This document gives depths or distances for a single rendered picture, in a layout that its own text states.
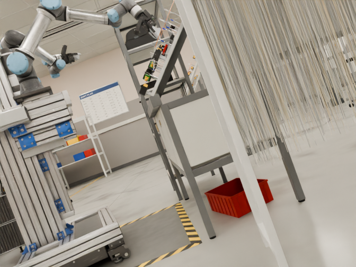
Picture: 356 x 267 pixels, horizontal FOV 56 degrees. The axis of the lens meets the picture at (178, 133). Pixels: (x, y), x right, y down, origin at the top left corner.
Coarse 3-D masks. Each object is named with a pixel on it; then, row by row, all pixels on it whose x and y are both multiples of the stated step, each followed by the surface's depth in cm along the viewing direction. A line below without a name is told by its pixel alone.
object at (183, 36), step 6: (180, 36) 200; (186, 36) 201; (180, 42) 200; (174, 48) 200; (180, 48) 200; (174, 54) 200; (174, 60) 200; (168, 66) 200; (168, 72) 200; (162, 78) 199; (168, 78) 200; (162, 84) 199; (162, 90) 199
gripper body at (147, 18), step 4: (140, 12) 212; (144, 12) 215; (136, 16) 213; (140, 16) 214; (144, 16) 214; (148, 16) 212; (152, 16) 213; (144, 20) 214; (148, 20) 213; (152, 20) 214; (156, 20) 213; (144, 24) 212; (152, 24) 213; (144, 28) 216; (148, 28) 213
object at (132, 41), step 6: (132, 30) 313; (144, 30) 315; (126, 36) 313; (132, 36) 313; (138, 36) 314; (144, 36) 315; (150, 36) 315; (126, 42) 314; (132, 42) 313; (138, 42) 314; (144, 42) 314; (132, 48) 313
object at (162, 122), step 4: (160, 108) 193; (160, 112) 205; (160, 116) 218; (160, 120) 233; (164, 120) 196; (160, 124) 239; (164, 124) 208; (164, 128) 221; (164, 132) 237; (168, 132) 198; (168, 136) 209; (168, 140) 224; (172, 140) 193; (168, 144) 239; (172, 144) 203; (172, 148) 217; (172, 152) 231; (176, 152) 194; (176, 156) 206; (176, 160) 218; (176, 164) 234; (180, 164) 200
